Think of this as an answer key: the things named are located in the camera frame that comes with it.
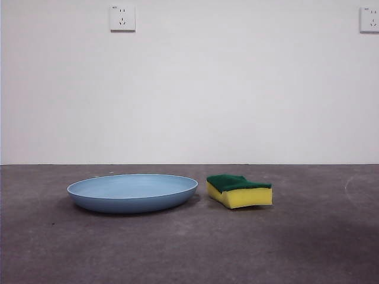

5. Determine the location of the blue round plate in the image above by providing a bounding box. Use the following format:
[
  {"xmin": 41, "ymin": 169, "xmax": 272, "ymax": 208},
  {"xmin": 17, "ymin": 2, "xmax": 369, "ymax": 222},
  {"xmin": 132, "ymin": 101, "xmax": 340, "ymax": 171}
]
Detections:
[{"xmin": 66, "ymin": 173, "xmax": 200, "ymax": 214}]

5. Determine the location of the yellow sponge with green pad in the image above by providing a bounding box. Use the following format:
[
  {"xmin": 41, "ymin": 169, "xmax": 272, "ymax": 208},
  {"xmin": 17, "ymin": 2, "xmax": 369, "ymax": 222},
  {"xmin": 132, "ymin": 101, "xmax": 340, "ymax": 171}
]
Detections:
[{"xmin": 206, "ymin": 173, "xmax": 273, "ymax": 209}]

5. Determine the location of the white wall socket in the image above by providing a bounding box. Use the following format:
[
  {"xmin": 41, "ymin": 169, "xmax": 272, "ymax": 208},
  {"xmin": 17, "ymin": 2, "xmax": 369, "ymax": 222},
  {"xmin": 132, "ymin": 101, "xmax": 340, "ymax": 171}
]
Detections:
[
  {"xmin": 110, "ymin": 4, "xmax": 137, "ymax": 33},
  {"xmin": 359, "ymin": 6, "xmax": 379, "ymax": 34}
]

